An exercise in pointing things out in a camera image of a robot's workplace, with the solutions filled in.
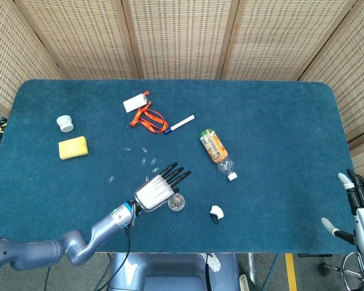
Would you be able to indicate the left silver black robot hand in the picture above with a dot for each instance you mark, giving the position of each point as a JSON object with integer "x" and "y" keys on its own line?
{"x": 156, "y": 192}

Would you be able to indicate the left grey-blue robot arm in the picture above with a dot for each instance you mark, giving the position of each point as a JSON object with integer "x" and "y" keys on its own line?
{"x": 79, "y": 242}

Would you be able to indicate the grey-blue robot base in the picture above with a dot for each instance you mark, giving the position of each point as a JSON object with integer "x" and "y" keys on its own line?
{"x": 157, "y": 272}

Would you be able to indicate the round clear paperclip container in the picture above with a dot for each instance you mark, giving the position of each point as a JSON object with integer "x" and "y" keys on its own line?
{"x": 177, "y": 204}

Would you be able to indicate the chrome stool base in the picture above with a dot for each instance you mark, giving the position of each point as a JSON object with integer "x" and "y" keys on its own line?
{"x": 347, "y": 268}

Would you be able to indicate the small white black clip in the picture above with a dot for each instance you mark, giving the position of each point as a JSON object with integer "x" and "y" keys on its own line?
{"x": 217, "y": 211}

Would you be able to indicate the plastic bottle orange label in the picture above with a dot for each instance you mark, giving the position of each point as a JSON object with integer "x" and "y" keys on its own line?
{"x": 213, "y": 145}

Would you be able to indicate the white marker blue cap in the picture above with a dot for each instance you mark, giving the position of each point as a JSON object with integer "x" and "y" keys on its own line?
{"x": 182, "y": 122}

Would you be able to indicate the white badge card holder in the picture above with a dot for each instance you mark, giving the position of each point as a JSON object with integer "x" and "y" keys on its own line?
{"x": 134, "y": 103}

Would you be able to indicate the yellow sponge block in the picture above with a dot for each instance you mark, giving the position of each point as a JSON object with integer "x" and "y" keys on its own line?
{"x": 73, "y": 147}

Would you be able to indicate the small white plastic jar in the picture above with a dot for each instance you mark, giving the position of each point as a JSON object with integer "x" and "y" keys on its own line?
{"x": 65, "y": 123}

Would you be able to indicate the blue felt table cover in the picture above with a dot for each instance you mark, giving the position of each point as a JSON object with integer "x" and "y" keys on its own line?
{"x": 276, "y": 136}

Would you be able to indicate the woven wooden folding screen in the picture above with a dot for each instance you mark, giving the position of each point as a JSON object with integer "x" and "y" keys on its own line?
{"x": 182, "y": 36}

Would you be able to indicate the white perforated bracket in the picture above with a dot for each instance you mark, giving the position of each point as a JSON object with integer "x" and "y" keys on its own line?
{"x": 213, "y": 263}

